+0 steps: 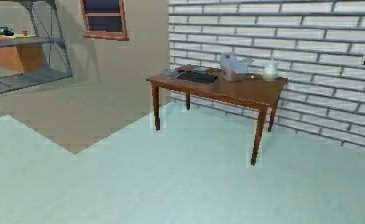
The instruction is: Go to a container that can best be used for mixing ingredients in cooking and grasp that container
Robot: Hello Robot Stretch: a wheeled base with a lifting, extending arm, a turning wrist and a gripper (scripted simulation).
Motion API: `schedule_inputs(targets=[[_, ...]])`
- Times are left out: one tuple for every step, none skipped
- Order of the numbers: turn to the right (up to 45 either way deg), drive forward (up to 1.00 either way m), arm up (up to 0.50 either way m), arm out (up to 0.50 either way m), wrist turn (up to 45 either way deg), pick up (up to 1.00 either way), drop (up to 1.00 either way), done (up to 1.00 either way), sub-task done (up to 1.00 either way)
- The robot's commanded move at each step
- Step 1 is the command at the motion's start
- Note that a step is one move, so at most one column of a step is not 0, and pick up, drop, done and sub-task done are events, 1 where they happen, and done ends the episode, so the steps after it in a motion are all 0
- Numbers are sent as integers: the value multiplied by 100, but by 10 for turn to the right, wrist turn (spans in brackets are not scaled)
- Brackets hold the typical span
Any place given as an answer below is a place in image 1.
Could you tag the orange cardboard box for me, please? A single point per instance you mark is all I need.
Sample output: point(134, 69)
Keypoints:
point(18, 57)

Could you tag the black object on shelf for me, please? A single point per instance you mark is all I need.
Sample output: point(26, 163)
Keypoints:
point(2, 31)

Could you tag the grey metal shelf unit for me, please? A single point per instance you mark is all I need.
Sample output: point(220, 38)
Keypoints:
point(26, 42)

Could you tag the white round vase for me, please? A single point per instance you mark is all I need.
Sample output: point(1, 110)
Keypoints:
point(270, 72)

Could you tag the grey flat dish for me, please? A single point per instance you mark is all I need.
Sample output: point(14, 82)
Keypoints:
point(200, 69)

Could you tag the brown wooden table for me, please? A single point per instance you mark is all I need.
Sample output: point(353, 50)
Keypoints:
point(246, 91)

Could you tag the red framed window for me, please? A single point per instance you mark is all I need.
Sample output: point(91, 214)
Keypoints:
point(104, 19)

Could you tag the black keyboard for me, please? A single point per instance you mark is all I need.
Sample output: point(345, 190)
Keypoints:
point(197, 77)

